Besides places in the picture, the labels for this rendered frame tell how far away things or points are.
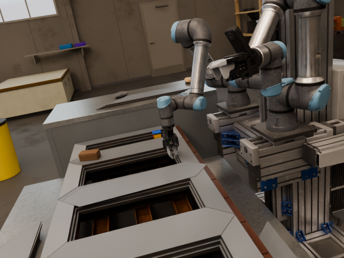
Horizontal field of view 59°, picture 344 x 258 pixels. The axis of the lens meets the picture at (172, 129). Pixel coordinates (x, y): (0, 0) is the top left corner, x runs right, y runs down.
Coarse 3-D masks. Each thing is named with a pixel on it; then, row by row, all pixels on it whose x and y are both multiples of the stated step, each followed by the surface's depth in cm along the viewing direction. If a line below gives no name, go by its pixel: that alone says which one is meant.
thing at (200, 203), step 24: (96, 144) 216; (120, 144) 218; (96, 168) 185; (72, 192) 154; (144, 192) 146; (168, 192) 148; (192, 192) 143; (72, 216) 134; (72, 240) 123; (216, 240) 108
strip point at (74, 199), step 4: (80, 188) 156; (76, 192) 153; (80, 192) 152; (72, 196) 150; (76, 196) 150; (80, 196) 149; (64, 200) 147; (68, 200) 147; (72, 200) 146; (76, 200) 146; (80, 200) 145; (72, 204) 143; (76, 204) 142
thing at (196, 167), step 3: (186, 162) 165; (189, 162) 165; (192, 162) 164; (189, 165) 161; (192, 165) 161; (195, 165) 160; (198, 165) 160; (192, 168) 158; (195, 168) 157; (198, 168) 157; (201, 168) 156; (195, 171) 154; (198, 171) 154; (195, 174) 152
